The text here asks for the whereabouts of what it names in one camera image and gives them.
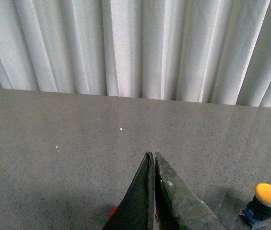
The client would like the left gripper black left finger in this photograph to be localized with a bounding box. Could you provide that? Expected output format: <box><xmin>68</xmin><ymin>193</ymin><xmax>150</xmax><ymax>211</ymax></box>
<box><xmin>103</xmin><ymin>152</ymin><xmax>155</xmax><ymax>230</ymax></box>

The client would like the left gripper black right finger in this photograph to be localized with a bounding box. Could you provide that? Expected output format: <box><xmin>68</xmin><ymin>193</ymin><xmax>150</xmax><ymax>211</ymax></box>
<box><xmin>154</xmin><ymin>150</ymin><xmax>227</xmax><ymax>230</ymax></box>

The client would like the yellow mushroom push button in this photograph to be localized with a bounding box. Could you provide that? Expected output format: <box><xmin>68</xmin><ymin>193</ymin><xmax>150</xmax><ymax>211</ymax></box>
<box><xmin>239</xmin><ymin>183</ymin><xmax>271</xmax><ymax>230</ymax></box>

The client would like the red object under gripper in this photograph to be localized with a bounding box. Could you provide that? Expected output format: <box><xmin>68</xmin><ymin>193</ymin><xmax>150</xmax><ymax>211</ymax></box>
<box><xmin>108</xmin><ymin>206</ymin><xmax>118</xmax><ymax>219</ymax></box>

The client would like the white pleated curtain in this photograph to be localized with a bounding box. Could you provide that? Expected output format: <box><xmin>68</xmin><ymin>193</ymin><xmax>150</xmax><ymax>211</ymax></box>
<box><xmin>0</xmin><ymin>0</ymin><xmax>271</xmax><ymax>107</ymax></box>

